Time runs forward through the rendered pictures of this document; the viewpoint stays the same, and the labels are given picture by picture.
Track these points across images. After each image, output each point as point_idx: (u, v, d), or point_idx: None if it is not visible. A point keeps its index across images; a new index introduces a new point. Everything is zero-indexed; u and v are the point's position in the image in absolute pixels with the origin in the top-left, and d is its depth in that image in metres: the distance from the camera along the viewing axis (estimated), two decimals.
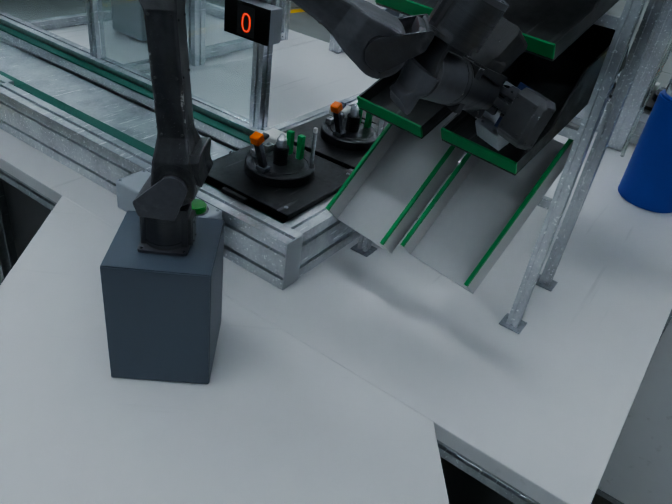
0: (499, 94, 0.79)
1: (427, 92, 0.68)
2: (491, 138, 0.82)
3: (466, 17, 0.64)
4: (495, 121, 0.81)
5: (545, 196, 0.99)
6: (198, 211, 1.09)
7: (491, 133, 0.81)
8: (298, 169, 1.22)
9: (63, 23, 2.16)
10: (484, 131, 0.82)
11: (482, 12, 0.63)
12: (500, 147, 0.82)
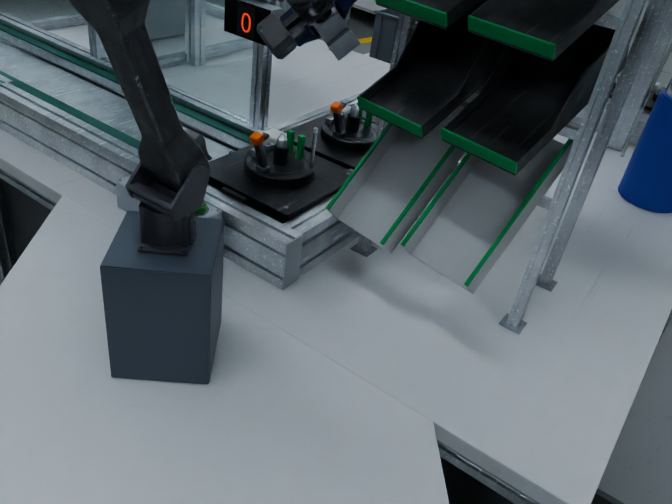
0: None
1: None
2: (348, 39, 0.97)
3: None
4: (338, 28, 0.96)
5: (545, 196, 0.99)
6: (198, 211, 1.09)
7: (345, 33, 0.96)
8: (298, 169, 1.22)
9: (63, 23, 2.16)
10: (340, 43, 0.97)
11: None
12: (358, 40, 0.97)
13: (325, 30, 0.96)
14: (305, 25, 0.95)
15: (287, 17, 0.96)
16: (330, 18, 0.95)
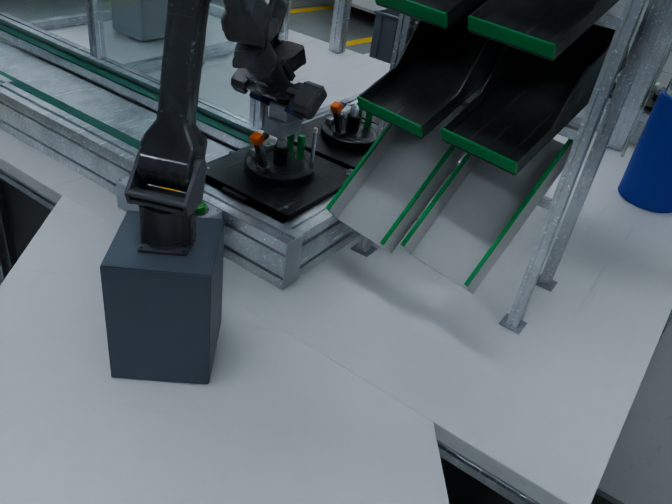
0: None
1: (261, 49, 1.01)
2: (276, 128, 1.16)
3: (281, 15, 1.05)
4: (280, 116, 1.16)
5: (545, 196, 0.99)
6: (198, 211, 1.09)
7: (278, 123, 1.15)
8: (298, 169, 1.22)
9: (63, 23, 2.16)
10: (271, 124, 1.16)
11: (285, 14, 1.06)
12: (282, 136, 1.16)
13: (273, 108, 1.16)
14: None
15: None
16: (281, 106, 1.15)
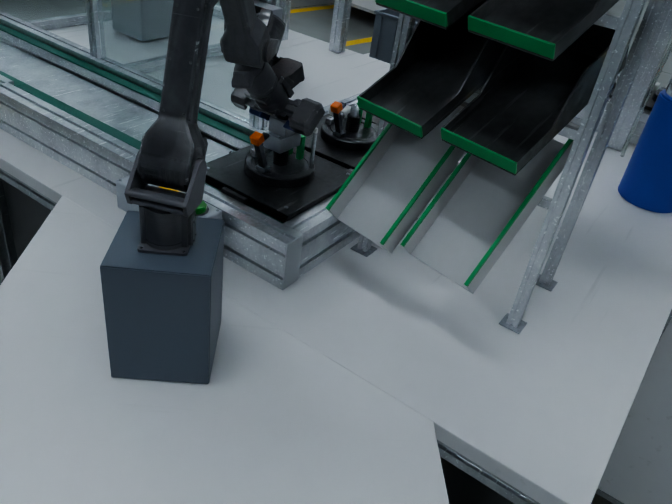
0: None
1: (259, 69, 1.02)
2: (276, 143, 1.18)
3: (279, 35, 1.06)
4: (279, 131, 1.18)
5: (545, 196, 0.99)
6: (198, 211, 1.09)
7: (277, 138, 1.17)
8: (298, 169, 1.22)
9: (63, 23, 2.16)
10: (270, 139, 1.18)
11: (283, 33, 1.08)
12: (281, 150, 1.18)
13: (272, 123, 1.18)
14: None
15: None
16: (280, 121, 1.17)
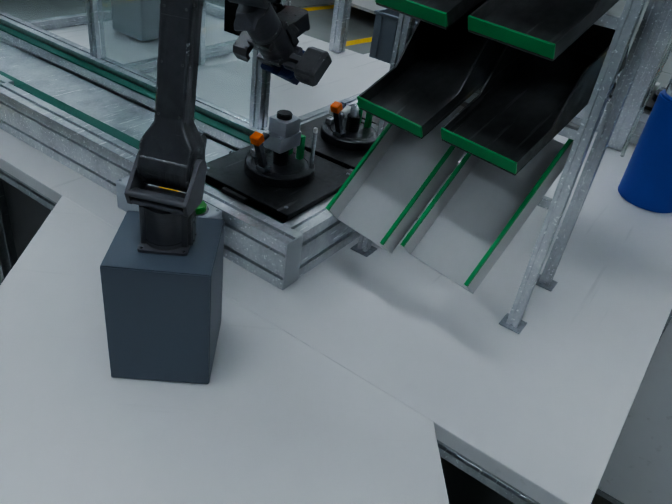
0: (283, 112, 1.17)
1: (263, 11, 0.97)
2: (276, 143, 1.18)
3: None
4: (279, 131, 1.18)
5: (545, 196, 0.99)
6: (198, 211, 1.09)
7: (277, 138, 1.17)
8: (298, 169, 1.22)
9: (63, 23, 2.16)
10: (270, 139, 1.18)
11: None
12: (281, 151, 1.18)
13: (272, 123, 1.18)
14: None
15: None
16: (280, 121, 1.17)
